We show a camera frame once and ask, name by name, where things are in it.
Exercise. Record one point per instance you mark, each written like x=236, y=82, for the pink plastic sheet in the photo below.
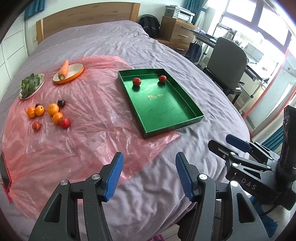
x=101, y=124

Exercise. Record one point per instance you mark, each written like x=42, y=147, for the grey office chair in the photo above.
x=229, y=85

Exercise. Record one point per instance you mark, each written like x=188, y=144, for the green rectangular tray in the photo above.
x=158, y=107

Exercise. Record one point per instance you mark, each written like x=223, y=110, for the desk by window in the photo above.
x=227, y=56

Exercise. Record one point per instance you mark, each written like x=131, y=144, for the dark plum right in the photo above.
x=61, y=103

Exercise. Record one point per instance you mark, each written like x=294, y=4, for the orange carrot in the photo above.
x=63, y=72

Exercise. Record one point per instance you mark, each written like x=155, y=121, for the dark blue bag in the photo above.
x=194, y=52

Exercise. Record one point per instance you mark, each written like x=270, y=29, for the red cased smartphone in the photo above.
x=5, y=175

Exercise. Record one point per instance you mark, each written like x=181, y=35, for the teal curtain right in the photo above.
x=196, y=7

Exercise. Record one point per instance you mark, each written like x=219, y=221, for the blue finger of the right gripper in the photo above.
x=222, y=151
x=259, y=152

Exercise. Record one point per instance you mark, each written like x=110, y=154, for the white wardrobe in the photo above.
x=13, y=53

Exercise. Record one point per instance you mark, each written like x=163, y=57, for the wooden headboard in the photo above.
x=87, y=14

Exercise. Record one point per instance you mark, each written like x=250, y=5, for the grey printer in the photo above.
x=180, y=13

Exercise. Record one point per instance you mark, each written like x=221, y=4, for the wooden drawer chest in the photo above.
x=176, y=34

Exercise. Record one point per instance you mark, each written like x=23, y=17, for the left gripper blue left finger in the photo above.
x=59, y=217

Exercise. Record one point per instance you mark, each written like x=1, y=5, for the large centre orange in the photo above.
x=52, y=109

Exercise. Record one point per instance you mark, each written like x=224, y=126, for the black backpack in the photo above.
x=150, y=24

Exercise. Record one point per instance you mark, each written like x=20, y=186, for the orange rimmed plate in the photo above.
x=75, y=70

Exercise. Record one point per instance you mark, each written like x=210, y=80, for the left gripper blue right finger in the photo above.
x=239, y=219

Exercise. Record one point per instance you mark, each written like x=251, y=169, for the green bok choy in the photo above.
x=29, y=85

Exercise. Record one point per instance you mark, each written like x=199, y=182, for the teal curtain left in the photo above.
x=37, y=6

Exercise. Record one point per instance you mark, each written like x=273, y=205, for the white plate with greens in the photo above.
x=42, y=79

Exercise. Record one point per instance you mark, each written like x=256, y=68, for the teal curtain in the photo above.
x=196, y=7
x=37, y=6

